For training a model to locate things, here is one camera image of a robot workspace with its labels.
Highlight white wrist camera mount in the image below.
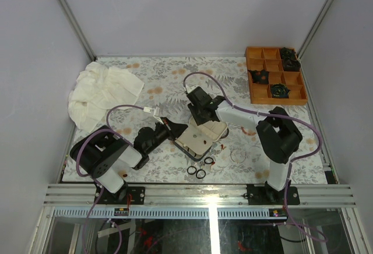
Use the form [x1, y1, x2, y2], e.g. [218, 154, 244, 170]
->
[184, 84, 198, 94]
[143, 107, 163, 124]

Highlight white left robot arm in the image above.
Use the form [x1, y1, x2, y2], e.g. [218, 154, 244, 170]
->
[69, 117, 188, 204]

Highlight orange-red bangle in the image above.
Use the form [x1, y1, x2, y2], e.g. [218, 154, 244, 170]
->
[241, 126, 257, 136]

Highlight floral table mat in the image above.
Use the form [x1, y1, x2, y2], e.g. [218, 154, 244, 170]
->
[63, 55, 329, 185]

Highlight dark fabric flower orange dots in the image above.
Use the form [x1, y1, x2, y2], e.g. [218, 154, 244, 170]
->
[249, 69, 269, 84]

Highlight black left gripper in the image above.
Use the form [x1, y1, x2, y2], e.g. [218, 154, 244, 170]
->
[146, 117, 188, 156]

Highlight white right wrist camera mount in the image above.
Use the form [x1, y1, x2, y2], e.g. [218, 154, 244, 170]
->
[184, 84, 198, 94]

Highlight silver wire bangle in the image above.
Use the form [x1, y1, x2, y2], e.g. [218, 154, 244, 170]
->
[230, 149, 247, 164]

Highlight dark purple bangle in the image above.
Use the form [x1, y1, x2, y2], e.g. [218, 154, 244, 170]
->
[221, 128, 229, 139]

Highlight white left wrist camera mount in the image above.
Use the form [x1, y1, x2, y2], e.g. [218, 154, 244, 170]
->
[143, 107, 163, 124]

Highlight aluminium rail frame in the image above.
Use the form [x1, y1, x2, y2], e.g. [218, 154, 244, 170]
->
[42, 184, 356, 220]

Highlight white crumpled cloth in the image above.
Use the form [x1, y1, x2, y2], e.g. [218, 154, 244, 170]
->
[68, 62, 145, 132]

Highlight cream and navy jewelry box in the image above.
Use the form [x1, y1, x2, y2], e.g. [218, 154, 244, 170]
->
[174, 117, 228, 161]

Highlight dark green fabric flower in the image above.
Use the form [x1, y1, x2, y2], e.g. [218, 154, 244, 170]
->
[270, 83, 290, 98]

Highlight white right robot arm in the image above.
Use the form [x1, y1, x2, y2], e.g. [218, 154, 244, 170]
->
[185, 86, 302, 204]

